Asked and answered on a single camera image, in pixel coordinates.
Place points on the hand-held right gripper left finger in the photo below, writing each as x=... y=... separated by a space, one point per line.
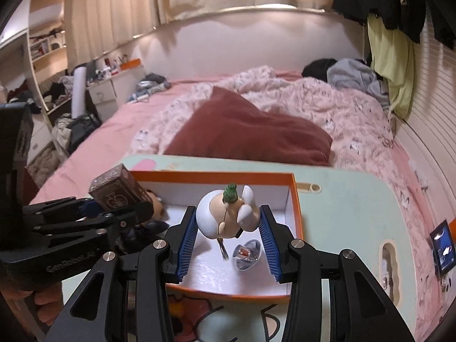
x=187 y=245

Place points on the pink floral quilt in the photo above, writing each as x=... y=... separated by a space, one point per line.
x=302 y=92

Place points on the black garment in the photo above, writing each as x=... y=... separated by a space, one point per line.
x=317 y=67

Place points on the group of toiletry bottles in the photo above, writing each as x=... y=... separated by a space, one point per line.
x=107 y=66

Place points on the orange cardboard box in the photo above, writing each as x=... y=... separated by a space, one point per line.
x=228 y=188

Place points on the smartphone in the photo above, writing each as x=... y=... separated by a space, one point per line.
x=441 y=249

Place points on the brown card box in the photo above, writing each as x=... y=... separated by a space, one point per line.
x=117 y=188

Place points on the grey garment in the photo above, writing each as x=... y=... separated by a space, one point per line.
x=352 y=74

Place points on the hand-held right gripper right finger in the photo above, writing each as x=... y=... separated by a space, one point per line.
x=270 y=245

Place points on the white nightstand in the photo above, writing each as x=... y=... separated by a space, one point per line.
x=103 y=94

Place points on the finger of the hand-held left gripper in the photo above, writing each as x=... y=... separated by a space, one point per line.
x=89 y=208
x=139 y=212

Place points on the dark clothing pile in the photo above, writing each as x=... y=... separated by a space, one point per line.
x=58 y=91

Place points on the white shelving unit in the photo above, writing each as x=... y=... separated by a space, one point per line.
x=39 y=48

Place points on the person's left hand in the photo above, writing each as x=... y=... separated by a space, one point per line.
x=48 y=306

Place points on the maroon pillow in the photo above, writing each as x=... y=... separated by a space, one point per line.
x=249 y=131

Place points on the yellow-green garment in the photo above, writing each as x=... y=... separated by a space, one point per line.
x=388 y=60

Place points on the black bag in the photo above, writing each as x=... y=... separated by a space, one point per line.
x=82 y=130

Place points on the dark grey cloth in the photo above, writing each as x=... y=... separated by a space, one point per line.
x=155 y=78

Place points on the pink bed sheet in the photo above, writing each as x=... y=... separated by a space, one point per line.
x=107 y=142

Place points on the clear plastic capsule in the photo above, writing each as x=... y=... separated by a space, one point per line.
x=247 y=256

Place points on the orange storage box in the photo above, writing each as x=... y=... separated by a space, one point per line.
x=130 y=65

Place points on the white toy figurine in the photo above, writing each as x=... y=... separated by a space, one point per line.
x=221 y=213

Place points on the white paper roll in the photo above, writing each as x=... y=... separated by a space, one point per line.
x=79 y=89

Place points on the blue white packet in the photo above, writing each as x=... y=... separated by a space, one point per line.
x=142 y=97

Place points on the beige cloth pile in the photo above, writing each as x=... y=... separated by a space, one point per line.
x=46 y=160

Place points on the green lap table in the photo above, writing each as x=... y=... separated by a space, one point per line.
x=342 y=221

